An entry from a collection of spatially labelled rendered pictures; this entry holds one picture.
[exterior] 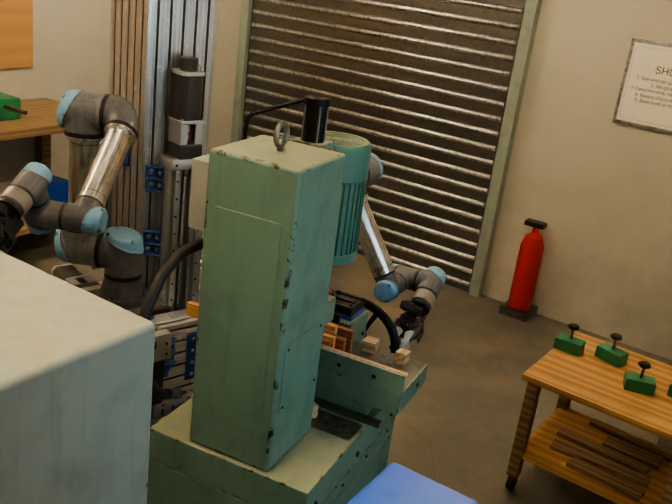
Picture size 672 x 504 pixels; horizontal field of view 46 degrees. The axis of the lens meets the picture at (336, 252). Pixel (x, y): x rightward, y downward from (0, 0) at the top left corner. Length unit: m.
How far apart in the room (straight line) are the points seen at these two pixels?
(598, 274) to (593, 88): 1.08
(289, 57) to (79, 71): 1.41
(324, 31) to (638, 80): 2.07
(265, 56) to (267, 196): 4.23
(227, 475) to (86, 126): 1.11
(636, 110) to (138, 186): 2.93
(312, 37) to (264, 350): 4.01
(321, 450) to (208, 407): 0.30
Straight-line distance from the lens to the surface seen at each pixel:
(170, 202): 2.67
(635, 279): 4.90
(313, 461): 1.96
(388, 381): 2.07
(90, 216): 2.20
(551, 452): 3.40
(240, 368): 1.81
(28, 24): 5.38
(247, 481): 1.93
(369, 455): 2.23
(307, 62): 5.60
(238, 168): 1.66
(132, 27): 2.67
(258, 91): 5.88
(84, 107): 2.46
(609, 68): 4.77
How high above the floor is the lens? 1.92
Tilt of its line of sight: 20 degrees down
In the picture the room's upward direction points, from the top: 7 degrees clockwise
